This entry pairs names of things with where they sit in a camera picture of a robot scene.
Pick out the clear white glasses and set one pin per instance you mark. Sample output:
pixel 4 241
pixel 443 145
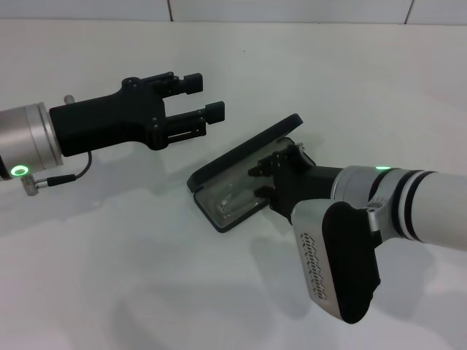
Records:
pixel 233 198

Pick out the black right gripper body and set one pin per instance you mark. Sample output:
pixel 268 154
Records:
pixel 303 182

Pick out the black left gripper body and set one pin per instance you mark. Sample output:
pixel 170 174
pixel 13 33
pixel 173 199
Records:
pixel 109 120

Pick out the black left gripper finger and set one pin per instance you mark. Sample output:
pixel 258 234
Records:
pixel 215 112
pixel 191 84

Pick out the silver cylindrical connector stub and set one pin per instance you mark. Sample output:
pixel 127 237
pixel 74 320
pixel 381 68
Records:
pixel 68 99
pixel 300 146

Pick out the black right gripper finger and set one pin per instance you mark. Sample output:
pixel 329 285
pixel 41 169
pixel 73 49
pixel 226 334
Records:
pixel 265 193
pixel 264 167

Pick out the black glasses case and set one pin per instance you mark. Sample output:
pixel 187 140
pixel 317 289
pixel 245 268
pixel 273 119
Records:
pixel 248 146

